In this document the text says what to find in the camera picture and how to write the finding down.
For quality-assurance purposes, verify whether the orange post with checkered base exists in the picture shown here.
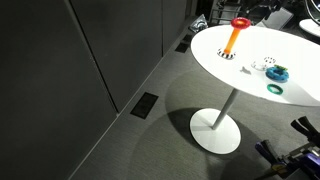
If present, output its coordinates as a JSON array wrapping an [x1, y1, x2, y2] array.
[[217, 26, 237, 60]]

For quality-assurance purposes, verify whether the red ribbed ring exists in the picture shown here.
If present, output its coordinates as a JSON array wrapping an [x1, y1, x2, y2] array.
[[230, 16, 252, 30]]

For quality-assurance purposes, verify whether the small black white checkered ring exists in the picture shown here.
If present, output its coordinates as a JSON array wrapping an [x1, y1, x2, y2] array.
[[263, 56, 277, 66]]

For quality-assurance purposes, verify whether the lime green gear ring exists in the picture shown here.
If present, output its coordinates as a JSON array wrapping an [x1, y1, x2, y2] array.
[[274, 64, 289, 72]]

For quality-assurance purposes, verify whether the large black floor outlet cover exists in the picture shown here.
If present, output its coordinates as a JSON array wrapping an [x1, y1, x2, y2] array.
[[129, 92, 160, 120]]

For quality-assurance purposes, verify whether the small black floor outlet cover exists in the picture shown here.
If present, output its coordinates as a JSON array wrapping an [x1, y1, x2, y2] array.
[[174, 42, 190, 54]]

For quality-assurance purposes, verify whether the silver folded reflector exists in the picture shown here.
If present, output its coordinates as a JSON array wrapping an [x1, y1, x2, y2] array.
[[188, 13, 209, 34]]

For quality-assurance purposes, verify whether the purple clamp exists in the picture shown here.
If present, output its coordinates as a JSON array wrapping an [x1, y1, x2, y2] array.
[[254, 139, 320, 180]]

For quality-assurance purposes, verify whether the grey flat panel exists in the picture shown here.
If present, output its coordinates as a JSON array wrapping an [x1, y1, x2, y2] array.
[[261, 7, 294, 31]]

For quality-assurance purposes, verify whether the black spring clamp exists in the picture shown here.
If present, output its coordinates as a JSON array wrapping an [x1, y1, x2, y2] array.
[[289, 115, 320, 148]]

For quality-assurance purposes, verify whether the white round side table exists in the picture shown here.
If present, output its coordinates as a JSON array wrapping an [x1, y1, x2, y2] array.
[[298, 18, 320, 38]]

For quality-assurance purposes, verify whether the white table pedestal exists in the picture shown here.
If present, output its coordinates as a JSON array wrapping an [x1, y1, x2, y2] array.
[[189, 87, 242, 155]]

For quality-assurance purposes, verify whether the metal rack frame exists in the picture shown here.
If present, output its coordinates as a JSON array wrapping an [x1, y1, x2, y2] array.
[[209, 0, 243, 26]]

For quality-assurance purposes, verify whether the dark green thin ring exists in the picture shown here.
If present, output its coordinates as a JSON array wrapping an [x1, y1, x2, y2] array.
[[266, 83, 285, 95]]

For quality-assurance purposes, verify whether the blue polka dot ring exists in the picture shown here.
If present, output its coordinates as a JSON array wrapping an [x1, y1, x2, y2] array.
[[265, 66, 289, 83]]

